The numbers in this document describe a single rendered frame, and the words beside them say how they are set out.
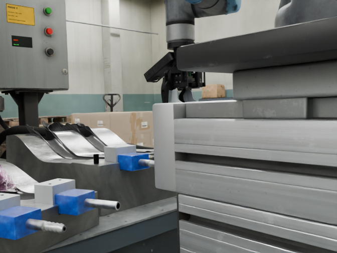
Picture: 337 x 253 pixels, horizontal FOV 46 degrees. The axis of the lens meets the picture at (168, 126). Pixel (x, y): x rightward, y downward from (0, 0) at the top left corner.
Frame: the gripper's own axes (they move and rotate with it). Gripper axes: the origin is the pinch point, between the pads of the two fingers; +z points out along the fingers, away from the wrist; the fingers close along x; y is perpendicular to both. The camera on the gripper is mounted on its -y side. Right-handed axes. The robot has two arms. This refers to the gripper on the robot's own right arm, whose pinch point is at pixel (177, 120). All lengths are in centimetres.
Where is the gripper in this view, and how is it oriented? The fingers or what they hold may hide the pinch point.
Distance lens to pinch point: 104.5
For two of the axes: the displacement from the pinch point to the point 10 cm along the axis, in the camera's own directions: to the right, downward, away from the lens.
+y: 7.2, 0.1, -7.0
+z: 0.3, 10.0, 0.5
